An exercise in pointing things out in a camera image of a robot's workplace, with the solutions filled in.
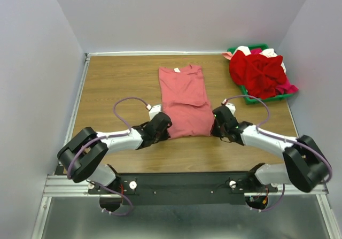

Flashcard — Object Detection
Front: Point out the salmon pink t-shirt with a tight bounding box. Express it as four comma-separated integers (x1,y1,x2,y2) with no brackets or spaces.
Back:
158,64,214,139

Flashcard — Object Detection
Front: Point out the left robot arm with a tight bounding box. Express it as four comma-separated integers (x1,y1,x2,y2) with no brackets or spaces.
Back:
57,112,172,194

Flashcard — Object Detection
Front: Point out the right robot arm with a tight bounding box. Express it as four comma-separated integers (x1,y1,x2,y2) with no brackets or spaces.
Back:
212,105,332,192

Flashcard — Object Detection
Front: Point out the green plastic bin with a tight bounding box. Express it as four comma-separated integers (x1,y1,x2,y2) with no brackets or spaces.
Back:
227,44,297,104

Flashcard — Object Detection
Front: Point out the red t-shirt in bin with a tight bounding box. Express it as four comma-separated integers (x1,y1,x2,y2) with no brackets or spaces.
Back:
229,50,287,99

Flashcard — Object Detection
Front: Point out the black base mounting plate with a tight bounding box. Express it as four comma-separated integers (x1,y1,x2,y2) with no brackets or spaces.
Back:
88,171,278,211

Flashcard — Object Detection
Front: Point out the light pink garment in bin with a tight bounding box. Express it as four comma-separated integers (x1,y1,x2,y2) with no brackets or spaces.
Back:
222,52,233,60

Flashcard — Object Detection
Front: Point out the magenta garment in bin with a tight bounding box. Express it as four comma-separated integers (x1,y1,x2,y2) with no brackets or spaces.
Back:
250,48,299,95

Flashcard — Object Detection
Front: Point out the white garment in bin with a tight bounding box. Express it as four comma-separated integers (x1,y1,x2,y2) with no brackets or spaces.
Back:
233,46,277,58

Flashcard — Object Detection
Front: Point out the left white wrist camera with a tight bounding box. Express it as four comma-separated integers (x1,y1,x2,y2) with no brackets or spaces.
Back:
146,104,162,120

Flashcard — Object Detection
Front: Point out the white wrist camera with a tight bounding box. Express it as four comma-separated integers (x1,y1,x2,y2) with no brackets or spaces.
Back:
146,104,162,120
222,99,236,115

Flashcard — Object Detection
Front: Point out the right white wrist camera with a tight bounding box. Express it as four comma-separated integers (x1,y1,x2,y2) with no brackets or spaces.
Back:
222,99,236,115

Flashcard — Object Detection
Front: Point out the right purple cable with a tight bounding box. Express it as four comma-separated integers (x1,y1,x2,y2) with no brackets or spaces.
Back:
222,94,333,213

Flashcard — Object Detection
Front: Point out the purple cable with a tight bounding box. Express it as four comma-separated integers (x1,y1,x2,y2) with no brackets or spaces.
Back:
66,96,150,217
222,94,333,213

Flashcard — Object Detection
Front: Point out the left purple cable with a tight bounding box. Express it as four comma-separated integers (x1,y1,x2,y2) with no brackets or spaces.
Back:
66,96,150,217

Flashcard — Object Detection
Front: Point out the aluminium frame rail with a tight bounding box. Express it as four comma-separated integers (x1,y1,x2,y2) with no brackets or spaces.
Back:
33,164,332,238

